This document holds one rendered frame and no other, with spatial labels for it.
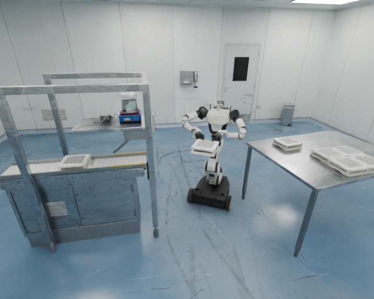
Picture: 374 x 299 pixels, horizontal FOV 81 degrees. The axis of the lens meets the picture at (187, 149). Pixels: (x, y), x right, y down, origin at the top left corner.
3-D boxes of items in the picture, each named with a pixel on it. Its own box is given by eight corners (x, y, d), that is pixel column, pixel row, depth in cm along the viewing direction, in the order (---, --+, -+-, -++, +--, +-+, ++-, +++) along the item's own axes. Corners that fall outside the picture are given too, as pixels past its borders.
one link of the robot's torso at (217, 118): (208, 127, 309) (209, 102, 294) (232, 130, 300) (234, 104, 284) (202, 134, 284) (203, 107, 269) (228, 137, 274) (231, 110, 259)
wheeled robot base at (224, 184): (201, 179, 360) (202, 161, 346) (233, 185, 345) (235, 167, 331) (189, 202, 305) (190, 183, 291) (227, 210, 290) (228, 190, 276)
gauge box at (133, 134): (145, 135, 237) (144, 118, 229) (146, 139, 228) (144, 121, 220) (125, 137, 233) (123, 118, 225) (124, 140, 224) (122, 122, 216)
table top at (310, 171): (332, 131, 328) (332, 130, 327) (423, 165, 234) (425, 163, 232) (246, 144, 284) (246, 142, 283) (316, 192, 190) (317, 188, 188)
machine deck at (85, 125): (144, 118, 229) (144, 115, 228) (145, 131, 196) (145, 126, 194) (82, 121, 218) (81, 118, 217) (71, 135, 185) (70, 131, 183)
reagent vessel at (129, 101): (138, 108, 217) (136, 89, 209) (138, 112, 203) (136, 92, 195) (122, 109, 214) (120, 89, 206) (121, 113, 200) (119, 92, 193)
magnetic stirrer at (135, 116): (141, 116, 224) (140, 107, 220) (141, 122, 205) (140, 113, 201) (121, 117, 221) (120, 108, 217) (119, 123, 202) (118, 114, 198)
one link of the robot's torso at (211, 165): (205, 171, 292) (211, 139, 304) (218, 174, 287) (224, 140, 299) (203, 169, 278) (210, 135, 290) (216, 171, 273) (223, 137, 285)
